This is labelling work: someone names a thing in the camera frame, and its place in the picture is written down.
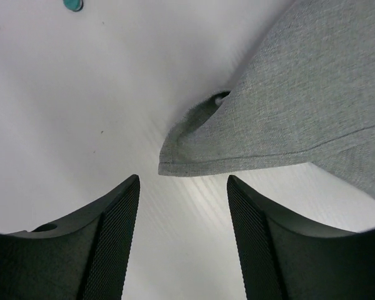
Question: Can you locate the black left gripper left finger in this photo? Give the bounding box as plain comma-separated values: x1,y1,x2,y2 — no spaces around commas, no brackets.
0,175,140,299

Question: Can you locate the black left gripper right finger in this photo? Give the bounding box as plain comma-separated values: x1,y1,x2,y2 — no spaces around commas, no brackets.
227,176,375,300

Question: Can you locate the grey cloth napkin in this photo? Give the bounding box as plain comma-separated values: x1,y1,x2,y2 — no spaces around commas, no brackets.
158,1,375,199

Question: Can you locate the green handled knife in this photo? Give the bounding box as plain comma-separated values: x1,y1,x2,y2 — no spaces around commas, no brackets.
63,0,84,12

